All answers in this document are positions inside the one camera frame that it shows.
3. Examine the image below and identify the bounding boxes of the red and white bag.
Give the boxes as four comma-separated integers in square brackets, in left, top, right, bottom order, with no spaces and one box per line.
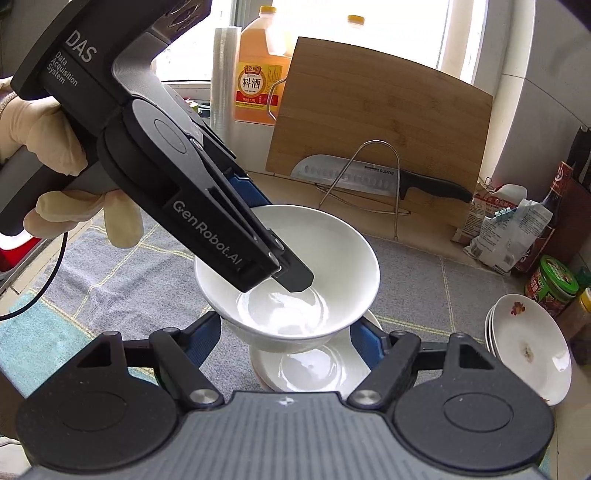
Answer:
[451,178,527,245]

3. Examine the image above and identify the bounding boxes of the person's left hand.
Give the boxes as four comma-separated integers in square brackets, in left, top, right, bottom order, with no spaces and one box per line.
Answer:
[0,76,141,250]

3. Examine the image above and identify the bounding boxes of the black cable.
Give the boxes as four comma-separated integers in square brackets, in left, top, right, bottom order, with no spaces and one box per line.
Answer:
[0,231,70,321]

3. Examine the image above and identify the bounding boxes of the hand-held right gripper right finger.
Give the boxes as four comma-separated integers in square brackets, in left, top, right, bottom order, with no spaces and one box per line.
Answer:
[346,320,495,411]

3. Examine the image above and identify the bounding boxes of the yellow cap jug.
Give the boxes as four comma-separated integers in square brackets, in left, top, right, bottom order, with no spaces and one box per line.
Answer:
[344,15,370,42]

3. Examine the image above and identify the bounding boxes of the dark brown panel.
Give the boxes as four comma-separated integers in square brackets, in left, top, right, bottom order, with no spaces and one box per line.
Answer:
[549,127,591,264]

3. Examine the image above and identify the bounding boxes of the yellow cap spice bottle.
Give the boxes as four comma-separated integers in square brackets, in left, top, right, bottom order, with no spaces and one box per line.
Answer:
[556,287,591,342]

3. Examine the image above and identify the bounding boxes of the white fruit-print plate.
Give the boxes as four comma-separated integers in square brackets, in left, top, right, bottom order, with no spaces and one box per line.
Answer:
[496,293,573,407]
[488,298,555,407]
[484,305,497,356]

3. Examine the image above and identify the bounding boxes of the grey checked cloth mat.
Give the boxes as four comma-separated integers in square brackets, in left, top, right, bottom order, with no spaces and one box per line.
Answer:
[44,198,536,352]

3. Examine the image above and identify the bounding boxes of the teal towel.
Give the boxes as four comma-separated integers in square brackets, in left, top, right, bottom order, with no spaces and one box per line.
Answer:
[0,288,112,384]

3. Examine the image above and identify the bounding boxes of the dark soy sauce bottle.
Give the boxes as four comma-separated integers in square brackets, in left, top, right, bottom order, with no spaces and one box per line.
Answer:
[515,161,575,275]

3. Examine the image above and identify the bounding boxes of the bamboo cutting board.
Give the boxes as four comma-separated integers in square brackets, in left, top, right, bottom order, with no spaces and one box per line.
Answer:
[265,37,494,232]

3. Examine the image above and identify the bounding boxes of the black handle kitchen knife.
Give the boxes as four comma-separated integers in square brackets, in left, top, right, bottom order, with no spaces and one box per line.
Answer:
[291,154,474,204]

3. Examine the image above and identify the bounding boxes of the green lid sauce jar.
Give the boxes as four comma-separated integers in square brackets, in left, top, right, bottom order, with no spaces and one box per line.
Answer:
[525,255,580,317]

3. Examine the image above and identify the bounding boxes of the red plastic container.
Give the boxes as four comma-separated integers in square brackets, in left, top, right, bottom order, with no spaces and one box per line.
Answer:
[0,233,35,273]

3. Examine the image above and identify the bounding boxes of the white and blue bag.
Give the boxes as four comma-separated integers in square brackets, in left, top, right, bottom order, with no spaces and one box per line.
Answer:
[463,198,555,278]

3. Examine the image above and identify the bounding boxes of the cling film roll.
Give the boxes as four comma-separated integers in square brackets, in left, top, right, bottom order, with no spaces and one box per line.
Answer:
[210,26,243,148]

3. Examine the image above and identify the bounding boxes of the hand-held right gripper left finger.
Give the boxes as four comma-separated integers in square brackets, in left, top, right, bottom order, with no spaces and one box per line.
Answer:
[78,311,222,411]

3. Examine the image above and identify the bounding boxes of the metal wire rack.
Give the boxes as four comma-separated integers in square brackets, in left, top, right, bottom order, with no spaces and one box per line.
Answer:
[265,76,411,241]

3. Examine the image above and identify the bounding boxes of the orange cooking wine jug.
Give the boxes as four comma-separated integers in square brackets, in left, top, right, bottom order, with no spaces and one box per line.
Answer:
[235,6,294,123]

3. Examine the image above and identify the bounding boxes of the white ceramic bowl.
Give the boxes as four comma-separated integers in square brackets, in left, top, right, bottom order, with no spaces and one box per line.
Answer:
[194,204,382,355]
[249,309,384,394]

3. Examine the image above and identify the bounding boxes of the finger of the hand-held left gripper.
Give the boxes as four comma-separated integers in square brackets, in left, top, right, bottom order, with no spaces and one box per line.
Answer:
[224,168,273,213]
[272,251,315,292]

